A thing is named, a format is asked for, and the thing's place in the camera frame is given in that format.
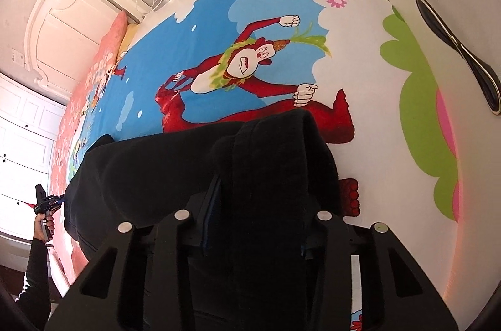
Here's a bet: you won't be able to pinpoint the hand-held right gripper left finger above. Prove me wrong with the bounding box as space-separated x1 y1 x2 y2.
45 173 223 331

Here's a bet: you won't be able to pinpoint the white drawer cabinet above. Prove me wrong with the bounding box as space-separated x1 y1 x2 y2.
0 72 68 240

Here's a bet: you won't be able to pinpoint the white headboard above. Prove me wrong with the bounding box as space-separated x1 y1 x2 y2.
24 0 142 90

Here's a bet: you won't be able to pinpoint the pink floral blanket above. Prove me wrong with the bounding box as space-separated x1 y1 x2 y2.
48 11 131 290

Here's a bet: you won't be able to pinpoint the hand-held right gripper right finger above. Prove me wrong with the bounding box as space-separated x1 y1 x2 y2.
303 210 459 331

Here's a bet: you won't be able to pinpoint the black door handle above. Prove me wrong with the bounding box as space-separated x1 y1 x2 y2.
399 0 501 116

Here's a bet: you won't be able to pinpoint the black pants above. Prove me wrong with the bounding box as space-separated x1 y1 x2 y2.
63 108 342 331

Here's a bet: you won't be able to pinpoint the person's left hand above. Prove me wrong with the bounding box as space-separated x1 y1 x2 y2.
33 214 54 245

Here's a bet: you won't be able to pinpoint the cartoon printed bed sheet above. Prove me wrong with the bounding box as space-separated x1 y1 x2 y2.
68 0 463 331

